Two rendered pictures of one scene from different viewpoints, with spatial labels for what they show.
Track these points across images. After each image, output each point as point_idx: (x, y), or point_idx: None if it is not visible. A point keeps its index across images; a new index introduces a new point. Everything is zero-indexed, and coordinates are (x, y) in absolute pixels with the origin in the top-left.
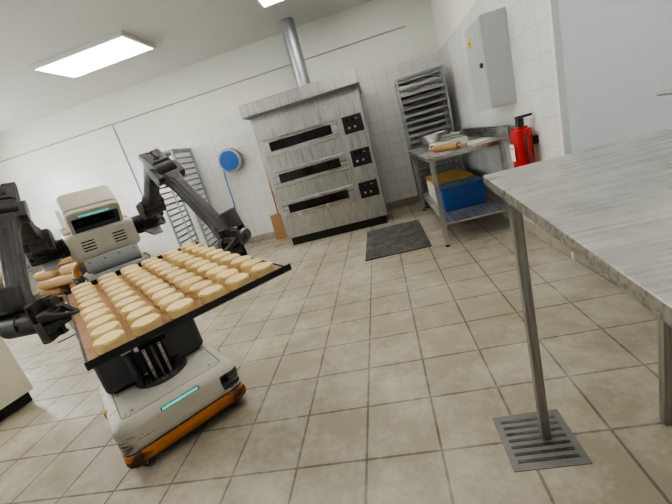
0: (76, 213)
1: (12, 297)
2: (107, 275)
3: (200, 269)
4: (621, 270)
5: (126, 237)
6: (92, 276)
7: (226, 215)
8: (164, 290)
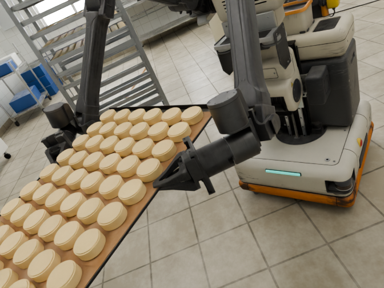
0: None
1: (51, 119)
2: (120, 114)
3: (59, 230)
4: None
5: (265, 0)
6: (216, 47)
7: (210, 111)
8: (16, 237)
